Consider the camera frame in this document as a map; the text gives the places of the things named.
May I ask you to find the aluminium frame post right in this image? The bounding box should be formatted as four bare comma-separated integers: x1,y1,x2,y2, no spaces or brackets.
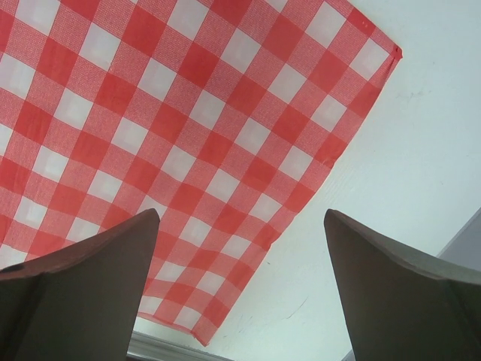
438,210,481,271

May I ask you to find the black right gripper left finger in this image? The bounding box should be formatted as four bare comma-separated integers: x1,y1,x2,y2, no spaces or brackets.
1,208,159,360

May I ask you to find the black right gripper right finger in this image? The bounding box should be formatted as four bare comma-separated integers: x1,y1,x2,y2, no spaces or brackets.
324,209,480,360

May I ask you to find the red white checkered cloth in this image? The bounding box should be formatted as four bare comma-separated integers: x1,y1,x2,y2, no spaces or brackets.
1,1,402,345

